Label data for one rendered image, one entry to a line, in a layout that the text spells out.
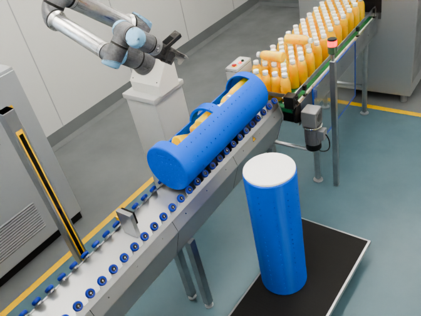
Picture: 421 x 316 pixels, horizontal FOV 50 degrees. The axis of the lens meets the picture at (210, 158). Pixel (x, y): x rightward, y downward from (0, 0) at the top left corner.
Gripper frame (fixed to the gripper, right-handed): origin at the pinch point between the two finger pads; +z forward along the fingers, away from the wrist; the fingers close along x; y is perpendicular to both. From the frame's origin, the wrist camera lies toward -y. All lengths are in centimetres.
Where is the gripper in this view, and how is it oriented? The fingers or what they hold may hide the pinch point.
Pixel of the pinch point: (183, 54)
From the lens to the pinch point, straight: 246.4
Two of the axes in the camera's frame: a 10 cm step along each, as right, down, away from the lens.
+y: -4.5, 8.6, 2.1
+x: 6.8, 4.9, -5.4
